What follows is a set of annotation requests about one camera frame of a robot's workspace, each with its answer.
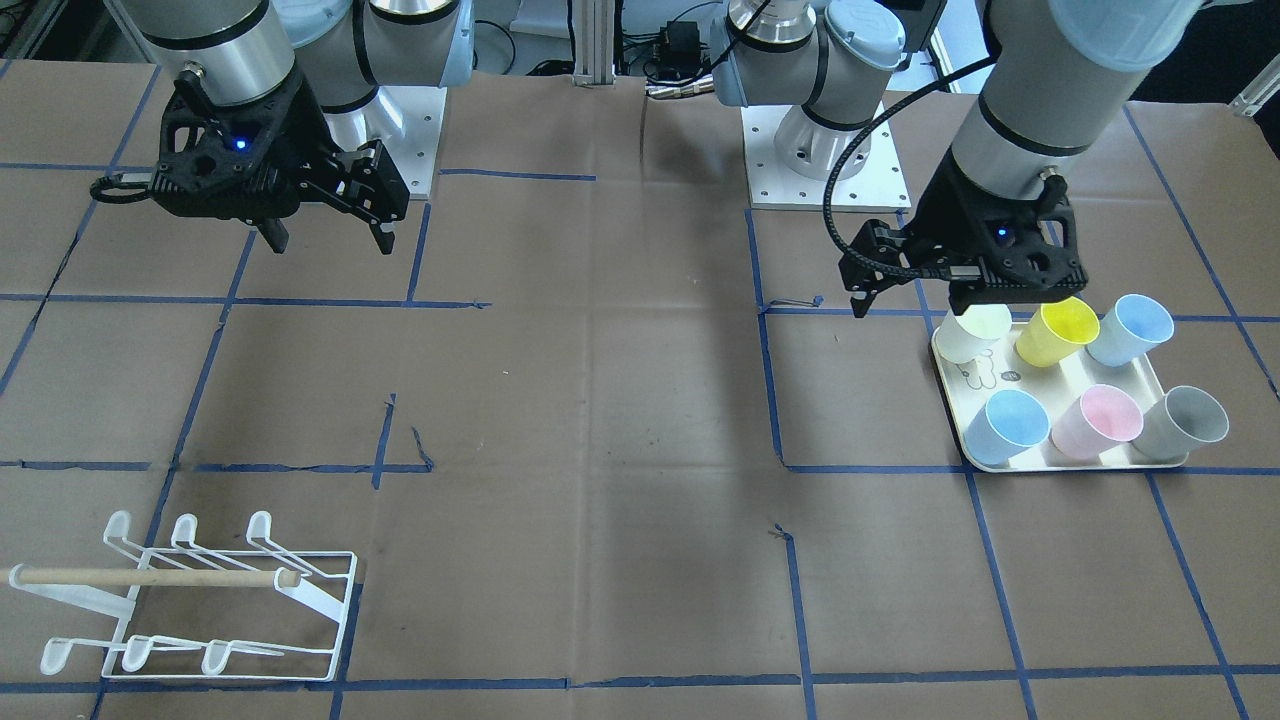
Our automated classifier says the grey cup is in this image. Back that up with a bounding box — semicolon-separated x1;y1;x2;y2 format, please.
1132;386;1230;461

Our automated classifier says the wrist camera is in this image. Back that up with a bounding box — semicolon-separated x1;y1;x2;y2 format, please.
312;138;410;225
833;219;951;318

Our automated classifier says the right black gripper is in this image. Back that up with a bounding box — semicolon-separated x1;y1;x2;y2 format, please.
150;67;396;255

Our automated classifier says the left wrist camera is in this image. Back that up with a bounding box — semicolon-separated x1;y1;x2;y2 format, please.
833;219;951;318

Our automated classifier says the cream serving tray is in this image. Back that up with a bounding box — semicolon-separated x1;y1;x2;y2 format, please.
931;322;1189;473

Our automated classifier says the white wire cup rack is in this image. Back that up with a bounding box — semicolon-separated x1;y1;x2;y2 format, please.
8;510;358;684

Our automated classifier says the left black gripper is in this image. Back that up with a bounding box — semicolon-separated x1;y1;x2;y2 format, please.
916;160;1088;318

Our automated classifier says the pink cup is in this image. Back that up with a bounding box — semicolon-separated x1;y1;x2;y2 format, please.
1050;384;1146;460

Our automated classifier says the light blue cup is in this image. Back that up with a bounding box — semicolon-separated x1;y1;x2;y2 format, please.
963;389;1051;466

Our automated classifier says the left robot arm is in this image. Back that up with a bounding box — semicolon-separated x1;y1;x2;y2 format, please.
708;1;1201;316

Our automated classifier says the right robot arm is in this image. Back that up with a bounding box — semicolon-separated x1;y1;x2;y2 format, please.
90;1;475;255

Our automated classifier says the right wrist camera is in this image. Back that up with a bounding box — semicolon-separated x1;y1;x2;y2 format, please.
312;138;410;225

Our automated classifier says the cream white cup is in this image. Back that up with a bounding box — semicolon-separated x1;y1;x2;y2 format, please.
933;304;1012;364

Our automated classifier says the aluminium frame post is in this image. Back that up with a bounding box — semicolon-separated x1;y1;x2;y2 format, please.
567;0;622;87

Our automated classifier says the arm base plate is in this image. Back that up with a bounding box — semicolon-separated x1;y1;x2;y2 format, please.
741;106;913;213
326;86;448;200

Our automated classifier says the yellow cup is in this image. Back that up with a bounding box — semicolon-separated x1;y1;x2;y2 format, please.
1015;297;1100;368

